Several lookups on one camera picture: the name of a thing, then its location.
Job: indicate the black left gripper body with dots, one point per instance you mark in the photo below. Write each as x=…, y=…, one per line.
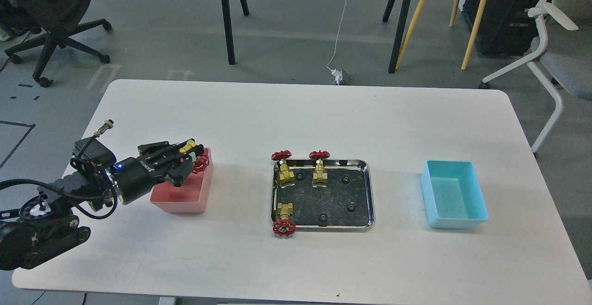
x=157, y=163

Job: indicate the brass valve red handle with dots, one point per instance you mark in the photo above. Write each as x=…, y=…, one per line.
x=201, y=161

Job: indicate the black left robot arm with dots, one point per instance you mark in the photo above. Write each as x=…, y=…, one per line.
x=45, y=226

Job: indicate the pink plastic box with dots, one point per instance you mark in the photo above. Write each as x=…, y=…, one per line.
x=192, y=196

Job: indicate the brass valve top left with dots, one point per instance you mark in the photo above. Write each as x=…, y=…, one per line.
x=286, y=176

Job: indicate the brass valve bottom left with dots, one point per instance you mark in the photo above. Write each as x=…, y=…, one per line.
x=283, y=225

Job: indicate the brass valve top right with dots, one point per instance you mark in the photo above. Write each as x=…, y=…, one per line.
x=320, y=176

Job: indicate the blue plastic box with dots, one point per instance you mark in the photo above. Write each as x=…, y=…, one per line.
x=452, y=195

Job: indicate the steel tray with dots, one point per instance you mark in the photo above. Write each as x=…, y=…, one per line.
x=308, y=202

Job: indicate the black office chair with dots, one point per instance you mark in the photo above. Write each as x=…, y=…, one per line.
x=53, y=22

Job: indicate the black tripod legs right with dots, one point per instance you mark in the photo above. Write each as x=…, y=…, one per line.
x=402, y=19

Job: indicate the black cabinet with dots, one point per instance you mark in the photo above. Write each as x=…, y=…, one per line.
x=505, y=28

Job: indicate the white office chair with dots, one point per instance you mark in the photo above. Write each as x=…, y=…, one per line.
x=564, y=47

